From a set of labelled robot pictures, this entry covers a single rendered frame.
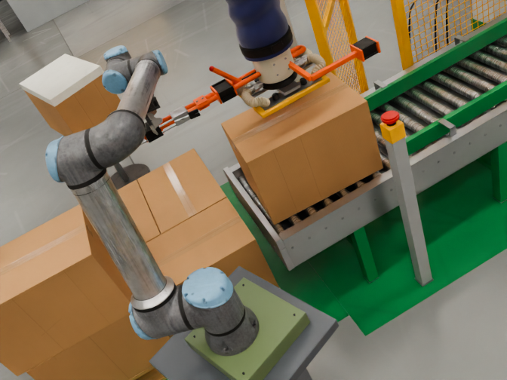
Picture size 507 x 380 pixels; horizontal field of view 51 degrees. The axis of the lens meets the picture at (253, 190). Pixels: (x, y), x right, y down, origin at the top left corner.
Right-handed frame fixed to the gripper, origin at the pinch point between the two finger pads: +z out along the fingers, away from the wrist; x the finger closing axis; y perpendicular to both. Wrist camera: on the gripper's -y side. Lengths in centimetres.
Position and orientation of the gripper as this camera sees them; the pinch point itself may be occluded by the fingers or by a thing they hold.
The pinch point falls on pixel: (152, 129)
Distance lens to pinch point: 226.9
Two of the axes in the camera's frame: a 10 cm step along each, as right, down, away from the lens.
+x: -3.8, -5.0, 7.8
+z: 3.3, 7.1, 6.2
